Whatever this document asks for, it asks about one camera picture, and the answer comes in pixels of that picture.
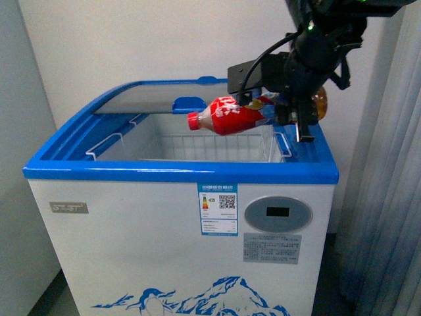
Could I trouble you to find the white wire freezer basket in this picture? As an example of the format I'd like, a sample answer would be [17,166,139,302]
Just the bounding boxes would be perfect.
[85,114,292,163]

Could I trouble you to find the grey curtain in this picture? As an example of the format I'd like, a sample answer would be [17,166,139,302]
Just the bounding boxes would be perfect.
[336,1,420,315]

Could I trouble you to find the white chest freezer blue rim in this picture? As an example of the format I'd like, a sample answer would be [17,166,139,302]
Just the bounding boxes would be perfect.
[23,82,339,315]

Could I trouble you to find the grey upright fridge cabinet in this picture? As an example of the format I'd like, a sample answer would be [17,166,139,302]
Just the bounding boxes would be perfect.
[1,1,60,315]

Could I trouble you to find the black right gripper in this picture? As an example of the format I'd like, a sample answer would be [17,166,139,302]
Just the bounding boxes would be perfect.
[262,52,328,142]

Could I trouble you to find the grey instruction sticker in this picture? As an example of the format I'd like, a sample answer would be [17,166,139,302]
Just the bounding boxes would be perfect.
[243,232,302,265]

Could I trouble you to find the grey oval control panel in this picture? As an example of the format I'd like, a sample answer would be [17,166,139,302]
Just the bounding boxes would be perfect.
[245,196,312,234]

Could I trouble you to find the silver brand badge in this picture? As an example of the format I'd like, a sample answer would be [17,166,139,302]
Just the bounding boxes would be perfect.
[49,201,89,214]

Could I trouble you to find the black camera cable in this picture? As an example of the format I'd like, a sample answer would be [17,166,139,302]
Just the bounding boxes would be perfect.
[237,30,303,107]

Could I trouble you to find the glass sliding lid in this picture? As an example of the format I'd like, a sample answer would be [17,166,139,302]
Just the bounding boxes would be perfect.
[95,81,228,115]
[137,76,230,86]

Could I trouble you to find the blue energy label sticker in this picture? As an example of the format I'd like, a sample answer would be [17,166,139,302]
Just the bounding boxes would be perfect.
[197,183,238,236]

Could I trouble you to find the red label drink bottle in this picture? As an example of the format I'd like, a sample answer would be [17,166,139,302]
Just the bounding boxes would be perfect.
[187,86,329,136]

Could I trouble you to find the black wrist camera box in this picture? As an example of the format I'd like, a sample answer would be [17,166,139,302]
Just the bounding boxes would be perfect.
[228,52,289,94]

